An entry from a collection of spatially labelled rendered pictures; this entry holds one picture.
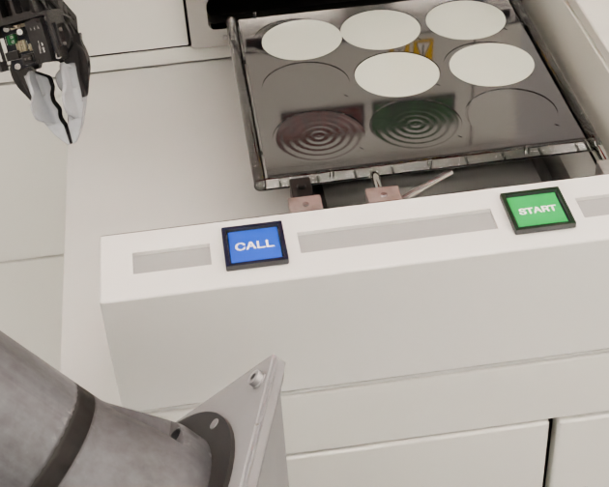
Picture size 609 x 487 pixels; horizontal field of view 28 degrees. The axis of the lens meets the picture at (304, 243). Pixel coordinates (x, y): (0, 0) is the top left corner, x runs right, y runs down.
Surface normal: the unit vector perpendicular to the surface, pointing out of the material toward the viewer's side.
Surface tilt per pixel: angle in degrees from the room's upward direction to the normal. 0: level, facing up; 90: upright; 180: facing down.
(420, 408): 90
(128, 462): 28
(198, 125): 0
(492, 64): 1
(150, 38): 90
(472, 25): 0
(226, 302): 90
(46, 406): 45
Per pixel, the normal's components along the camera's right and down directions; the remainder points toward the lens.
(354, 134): -0.05, -0.77
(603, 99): -0.99, 0.12
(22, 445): 0.49, -0.11
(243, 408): -0.73, -0.59
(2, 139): 0.14, 0.62
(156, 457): 0.42, -0.69
